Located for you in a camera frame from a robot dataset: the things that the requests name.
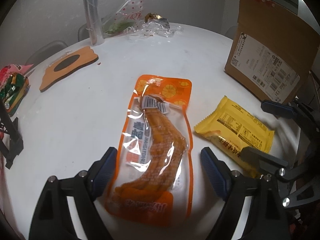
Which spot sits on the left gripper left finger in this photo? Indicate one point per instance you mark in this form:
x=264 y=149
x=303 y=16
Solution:
x=101 y=172

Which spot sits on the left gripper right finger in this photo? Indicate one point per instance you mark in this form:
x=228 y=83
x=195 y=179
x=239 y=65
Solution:
x=218 y=173

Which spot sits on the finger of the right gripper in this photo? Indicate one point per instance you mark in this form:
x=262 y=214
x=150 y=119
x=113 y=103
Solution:
x=277 y=109
x=263 y=162

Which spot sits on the yellow snack pack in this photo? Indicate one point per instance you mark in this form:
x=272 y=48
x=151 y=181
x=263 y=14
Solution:
x=231 y=128

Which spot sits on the orange chicken snack pouch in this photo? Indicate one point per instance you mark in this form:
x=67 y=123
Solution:
x=153 y=179

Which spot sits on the cardboard box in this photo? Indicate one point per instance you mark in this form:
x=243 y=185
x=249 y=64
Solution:
x=272 y=52

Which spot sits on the black phone stand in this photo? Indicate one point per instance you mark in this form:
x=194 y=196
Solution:
x=10 y=127

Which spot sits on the orange toast-shaped coaster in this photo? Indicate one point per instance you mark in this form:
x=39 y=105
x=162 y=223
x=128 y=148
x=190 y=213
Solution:
x=67 y=65

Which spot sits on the green candy bag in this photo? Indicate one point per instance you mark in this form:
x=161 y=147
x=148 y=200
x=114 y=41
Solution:
x=14 y=87

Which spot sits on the grey chair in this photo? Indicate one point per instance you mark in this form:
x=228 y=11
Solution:
x=46 y=51

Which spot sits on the pink snack bag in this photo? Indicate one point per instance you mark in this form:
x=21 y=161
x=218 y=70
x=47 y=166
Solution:
x=13 y=68

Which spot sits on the crumpled clear plastic wrap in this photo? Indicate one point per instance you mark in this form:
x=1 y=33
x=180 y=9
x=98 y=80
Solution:
x=154 y=28

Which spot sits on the gold foil wrapper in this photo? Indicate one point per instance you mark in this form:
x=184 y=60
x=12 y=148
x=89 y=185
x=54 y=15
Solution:
x=155 y=17

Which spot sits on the clear dotted cellophane bag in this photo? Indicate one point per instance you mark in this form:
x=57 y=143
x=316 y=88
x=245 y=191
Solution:
x=125 y=17

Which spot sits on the clear plastic film roll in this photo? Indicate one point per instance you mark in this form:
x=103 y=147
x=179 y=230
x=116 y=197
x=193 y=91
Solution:
x=93 y=20

